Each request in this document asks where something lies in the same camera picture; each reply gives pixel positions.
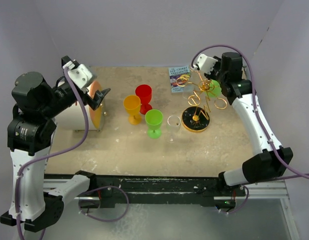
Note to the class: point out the treehouse paperback book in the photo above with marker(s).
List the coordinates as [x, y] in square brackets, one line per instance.
[178, 77]

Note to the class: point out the clear wine glass standing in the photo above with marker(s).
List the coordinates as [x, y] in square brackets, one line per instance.
[173, 125]

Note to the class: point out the red plastic goblet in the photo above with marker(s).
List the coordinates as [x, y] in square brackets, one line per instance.
[144, 92]

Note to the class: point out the white cylinder with orange lid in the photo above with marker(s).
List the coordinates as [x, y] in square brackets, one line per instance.
[72, 118]

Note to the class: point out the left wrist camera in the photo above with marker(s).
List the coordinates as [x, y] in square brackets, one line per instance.
[81, 75]

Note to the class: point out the green goblet front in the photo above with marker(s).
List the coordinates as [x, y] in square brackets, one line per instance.
[214, 90]

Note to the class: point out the orange plastic goblet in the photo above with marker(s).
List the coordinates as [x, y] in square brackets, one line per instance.
[132, 105]

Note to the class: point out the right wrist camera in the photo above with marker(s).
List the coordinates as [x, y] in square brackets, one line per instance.
[204, 63]

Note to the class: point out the gold wine glass rack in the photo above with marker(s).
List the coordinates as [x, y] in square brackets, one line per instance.
[196, 118]

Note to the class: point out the clear wine glass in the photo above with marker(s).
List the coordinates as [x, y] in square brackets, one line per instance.
[173, 125]
[191, 84]

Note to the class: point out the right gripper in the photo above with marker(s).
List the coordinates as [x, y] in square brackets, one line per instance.
[218, 64]

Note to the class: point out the green goblet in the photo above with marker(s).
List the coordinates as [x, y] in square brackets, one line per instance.
[214, 90]
[154, 119]

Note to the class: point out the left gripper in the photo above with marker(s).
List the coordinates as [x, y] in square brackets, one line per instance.
[87, 99]

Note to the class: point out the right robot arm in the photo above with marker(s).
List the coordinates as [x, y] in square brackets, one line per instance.
[269, 156]

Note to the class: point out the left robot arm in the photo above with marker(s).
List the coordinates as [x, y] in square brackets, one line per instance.
[29, 138]

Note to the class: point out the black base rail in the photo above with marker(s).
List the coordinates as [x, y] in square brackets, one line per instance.
[111, 190]

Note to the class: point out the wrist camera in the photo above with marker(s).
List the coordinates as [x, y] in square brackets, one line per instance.
[204, 63]
[81, 75]

